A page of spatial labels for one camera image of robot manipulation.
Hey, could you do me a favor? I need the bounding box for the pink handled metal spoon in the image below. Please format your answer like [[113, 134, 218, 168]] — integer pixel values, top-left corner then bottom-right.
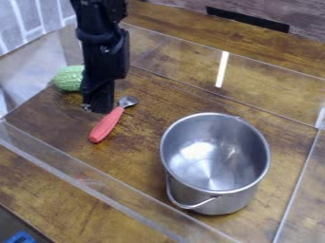
[[88, 95, 137, 143]]

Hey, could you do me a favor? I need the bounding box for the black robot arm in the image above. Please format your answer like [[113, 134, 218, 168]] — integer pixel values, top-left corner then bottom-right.
[[69, 0, 129, 114]]

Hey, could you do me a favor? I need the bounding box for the blue object at corner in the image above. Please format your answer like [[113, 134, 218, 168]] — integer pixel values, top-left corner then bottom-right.
[[4, 231, 37, 243]]

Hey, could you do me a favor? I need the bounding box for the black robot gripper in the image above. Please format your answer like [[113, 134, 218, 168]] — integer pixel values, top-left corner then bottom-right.
[[75, 28, 129, 114]]

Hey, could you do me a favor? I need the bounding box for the stainless steel pot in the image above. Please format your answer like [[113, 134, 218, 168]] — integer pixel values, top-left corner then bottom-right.
[[160, 112, 270, 215]]

